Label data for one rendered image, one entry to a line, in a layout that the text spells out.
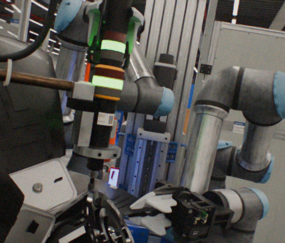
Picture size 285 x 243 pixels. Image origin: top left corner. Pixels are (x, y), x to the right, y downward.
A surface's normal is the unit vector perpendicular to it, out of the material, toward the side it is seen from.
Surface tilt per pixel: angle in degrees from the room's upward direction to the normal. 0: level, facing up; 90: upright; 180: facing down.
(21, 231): 94
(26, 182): 53
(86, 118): 90
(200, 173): 74
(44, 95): 44
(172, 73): 90
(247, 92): 99
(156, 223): 10
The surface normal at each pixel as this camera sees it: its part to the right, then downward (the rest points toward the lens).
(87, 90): 0.54, 0.16
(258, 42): -0.04, 0.09
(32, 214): 0.85, 0.25
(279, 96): -0.33, 0.12
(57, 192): 0.40, -0.48
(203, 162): 0.13, -0.18
